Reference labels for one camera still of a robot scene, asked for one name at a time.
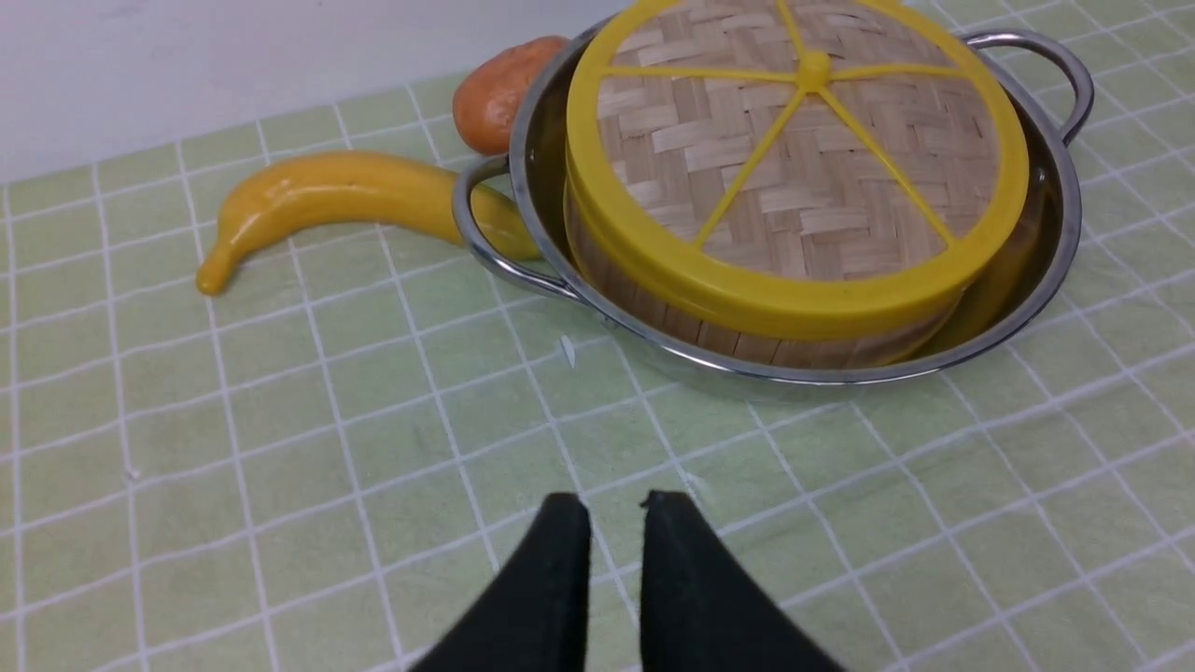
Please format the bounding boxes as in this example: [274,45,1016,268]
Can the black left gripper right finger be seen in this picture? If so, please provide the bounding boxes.
[641,490,844,671]

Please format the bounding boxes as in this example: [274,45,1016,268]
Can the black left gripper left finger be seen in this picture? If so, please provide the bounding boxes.
[413,493,592,671]

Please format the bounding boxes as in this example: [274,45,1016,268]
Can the yellow bamboo steamer lid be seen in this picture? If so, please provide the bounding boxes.
[565,1,1029,341]

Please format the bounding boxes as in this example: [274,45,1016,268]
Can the yellow rimmed bamboo steamer basket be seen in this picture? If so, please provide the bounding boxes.
[563,194,962,369]

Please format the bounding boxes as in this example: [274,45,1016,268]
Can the stainless steel pot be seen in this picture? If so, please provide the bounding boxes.
[452,22,1093,401]

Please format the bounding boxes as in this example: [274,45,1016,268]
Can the green checkered tablecloth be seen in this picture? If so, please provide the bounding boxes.
[1,1,1191,671]

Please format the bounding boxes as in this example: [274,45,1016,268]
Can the yellow toy banana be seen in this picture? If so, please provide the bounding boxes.
[196,149,543,297]

